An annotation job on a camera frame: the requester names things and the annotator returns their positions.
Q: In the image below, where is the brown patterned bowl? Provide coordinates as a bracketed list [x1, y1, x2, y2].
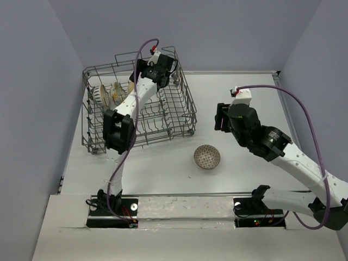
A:
[194, 145, 221, 170]

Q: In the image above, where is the grey wire dish rack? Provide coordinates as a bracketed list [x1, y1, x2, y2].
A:
[80, 46, 197, 154]

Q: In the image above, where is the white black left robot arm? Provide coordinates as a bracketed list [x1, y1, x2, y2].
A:
[97, 51, 178, 217]

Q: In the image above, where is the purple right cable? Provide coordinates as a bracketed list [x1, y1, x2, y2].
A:
[233, 84, 332, 231]

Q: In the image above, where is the purple cable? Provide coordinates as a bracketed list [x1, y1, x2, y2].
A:
[233, 84, 332, 231]
[106, 38, 160, 226]

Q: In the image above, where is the orange flower bowl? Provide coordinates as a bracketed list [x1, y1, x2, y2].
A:
[109, 82, 127, 105]

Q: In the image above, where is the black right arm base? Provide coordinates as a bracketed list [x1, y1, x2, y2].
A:
[233, 197, 286, 228]

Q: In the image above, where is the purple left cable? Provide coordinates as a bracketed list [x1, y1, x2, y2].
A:
[106, 38, 160, 226]

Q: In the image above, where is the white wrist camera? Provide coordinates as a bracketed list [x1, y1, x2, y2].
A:
[147, 49, 161, 66]
[230, 86, 252, 105]

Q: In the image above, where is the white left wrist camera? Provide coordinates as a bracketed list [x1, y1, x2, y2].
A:
[147, 49, 161, 66]

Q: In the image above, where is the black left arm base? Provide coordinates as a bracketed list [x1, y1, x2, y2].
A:
[85, 196, 138, 229]

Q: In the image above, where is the teal yellow sun bowl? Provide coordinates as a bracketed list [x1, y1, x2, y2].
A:
[127, 81, 134, 94]

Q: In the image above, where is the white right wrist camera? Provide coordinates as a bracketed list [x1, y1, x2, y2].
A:
[230, 86, 252, 105]

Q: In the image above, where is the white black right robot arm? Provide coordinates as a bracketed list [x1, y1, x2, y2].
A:
[214, 103, 347, 231]

